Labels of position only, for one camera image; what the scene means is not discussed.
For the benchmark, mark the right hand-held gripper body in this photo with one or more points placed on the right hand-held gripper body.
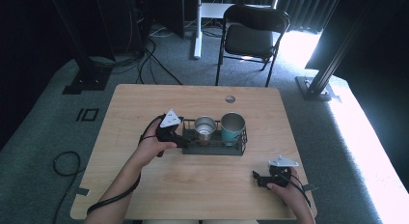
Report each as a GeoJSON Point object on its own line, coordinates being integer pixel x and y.
{"type": "Point", "coordinates": [280, 176]}

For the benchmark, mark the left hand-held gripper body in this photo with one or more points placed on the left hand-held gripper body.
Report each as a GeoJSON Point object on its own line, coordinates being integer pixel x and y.
{"type": "Point", "coordinates": [167, 134]}

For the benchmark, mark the small brown-based metal cup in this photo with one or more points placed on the small brown-based metal cup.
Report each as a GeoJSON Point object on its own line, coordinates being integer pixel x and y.
{"type": "Point", "coordinates": [205, 126]}

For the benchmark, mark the teal metal cup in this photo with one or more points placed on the teal metal cup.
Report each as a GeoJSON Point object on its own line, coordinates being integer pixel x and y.
{"type": "Point", "coordinates": [232, 130]}

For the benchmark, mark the person's right hand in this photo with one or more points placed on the person's right hand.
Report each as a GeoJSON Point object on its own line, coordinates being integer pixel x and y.
{"type": "Point", "coordinates": [292, 191]}

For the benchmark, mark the person's left hand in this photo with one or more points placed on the person's left hand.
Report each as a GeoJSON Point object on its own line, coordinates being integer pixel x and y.
{"type": "Point", "coordinates": [149, 151]}

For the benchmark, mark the grey tape piece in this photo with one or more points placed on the grey tape piece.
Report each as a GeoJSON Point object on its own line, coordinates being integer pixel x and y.
{"type": "Point", "coordinates": [83, 191]}
{"type": "Point", "coordinates": [309, 187]}

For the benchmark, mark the black metal stand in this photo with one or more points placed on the black metal stand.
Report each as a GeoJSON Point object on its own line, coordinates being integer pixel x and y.
{"type": "Point", "coordinates": [316, 85]}
{"type": "Point", "coordinates": [87, 79]}

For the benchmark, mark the black folding chair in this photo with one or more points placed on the black folding chair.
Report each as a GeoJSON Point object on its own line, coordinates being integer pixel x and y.
{"type": "Point", "coordinates": [249, 40]}

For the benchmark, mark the dark cabinet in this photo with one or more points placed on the dark cabinet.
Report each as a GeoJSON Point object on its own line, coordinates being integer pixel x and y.
{"type": "Point", "coordinates": [167, 11]}

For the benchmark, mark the dark curtain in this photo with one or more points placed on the dark curtain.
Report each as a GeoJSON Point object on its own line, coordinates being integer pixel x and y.
{"type": "Point", "coordinates": [305, 11]}

